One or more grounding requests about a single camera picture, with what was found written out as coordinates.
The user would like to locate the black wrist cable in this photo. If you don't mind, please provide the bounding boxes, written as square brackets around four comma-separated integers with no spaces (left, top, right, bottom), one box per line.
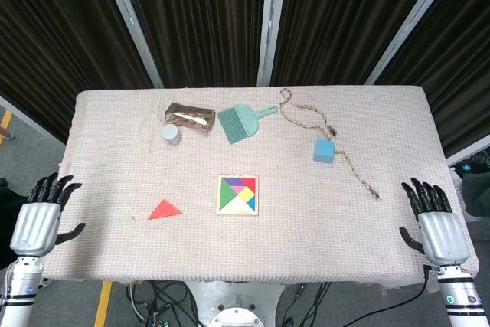
[340,264,433,327]

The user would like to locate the dark curtain panel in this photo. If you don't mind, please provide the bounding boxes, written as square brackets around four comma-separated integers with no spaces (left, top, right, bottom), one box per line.
[273,0,445,87]
[114,0,269,89]
[0,0,154,144]
[377,0,490,158]

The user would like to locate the blue foam cube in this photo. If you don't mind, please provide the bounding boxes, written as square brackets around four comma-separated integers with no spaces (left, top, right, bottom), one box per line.
[313,139,337,164]

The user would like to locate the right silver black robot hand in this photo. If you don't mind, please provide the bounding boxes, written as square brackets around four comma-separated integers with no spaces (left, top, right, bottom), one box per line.
[399,177,471,267]

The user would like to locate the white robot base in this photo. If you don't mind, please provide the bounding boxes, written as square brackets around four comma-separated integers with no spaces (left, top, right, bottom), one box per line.
[183,280,286,327]

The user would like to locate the braided beige rope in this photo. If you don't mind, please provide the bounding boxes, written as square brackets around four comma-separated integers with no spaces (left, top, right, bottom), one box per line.
[279,87,381,201]

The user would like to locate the beige woven tablecloth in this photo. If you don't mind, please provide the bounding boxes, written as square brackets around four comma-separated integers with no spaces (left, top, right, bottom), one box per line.
[38,85,479,286]

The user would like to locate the white metal frame post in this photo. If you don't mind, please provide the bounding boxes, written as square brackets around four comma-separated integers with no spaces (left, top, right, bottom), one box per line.
[365,0,466,85]
[95,0,165,89]
[256,0,289,87]

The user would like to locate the teal hand brush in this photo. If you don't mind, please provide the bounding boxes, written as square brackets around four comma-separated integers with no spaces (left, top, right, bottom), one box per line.
[217,105,278,146]

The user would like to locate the gold foil snack bag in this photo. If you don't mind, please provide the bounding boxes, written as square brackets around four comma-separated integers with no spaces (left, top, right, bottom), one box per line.
[164,102,216,132]

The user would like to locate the green triangle tangram piece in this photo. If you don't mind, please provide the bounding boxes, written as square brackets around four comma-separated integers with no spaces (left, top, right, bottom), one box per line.
[219,181,238,211]

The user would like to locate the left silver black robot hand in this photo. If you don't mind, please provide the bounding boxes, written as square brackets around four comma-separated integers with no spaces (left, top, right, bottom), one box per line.
[9,173,87,257]

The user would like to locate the wooden tangram tray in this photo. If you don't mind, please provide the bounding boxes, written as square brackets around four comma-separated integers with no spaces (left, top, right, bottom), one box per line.
[216,174,260,217]

